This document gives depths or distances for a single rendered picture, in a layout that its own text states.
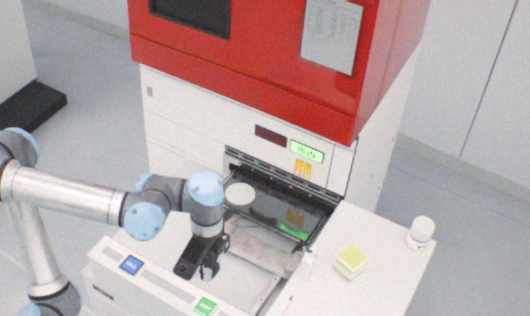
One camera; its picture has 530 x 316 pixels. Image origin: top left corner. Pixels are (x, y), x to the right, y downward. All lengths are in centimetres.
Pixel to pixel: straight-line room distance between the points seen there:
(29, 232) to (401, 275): 106
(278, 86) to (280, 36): 17
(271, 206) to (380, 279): 46
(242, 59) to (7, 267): 181
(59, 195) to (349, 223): 99
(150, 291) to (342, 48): 85
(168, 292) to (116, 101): 233
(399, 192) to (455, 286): 68
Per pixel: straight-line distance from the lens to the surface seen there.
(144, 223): 114
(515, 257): 332
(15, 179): 124
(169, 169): 233
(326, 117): 167
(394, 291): 173
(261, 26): 162
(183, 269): 136
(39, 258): 146
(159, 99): 211
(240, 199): 196
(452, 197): 346
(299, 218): 193
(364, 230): 185
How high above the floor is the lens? 236
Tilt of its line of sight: 45 degrees down
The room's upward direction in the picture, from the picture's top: 5 degrees clockwise
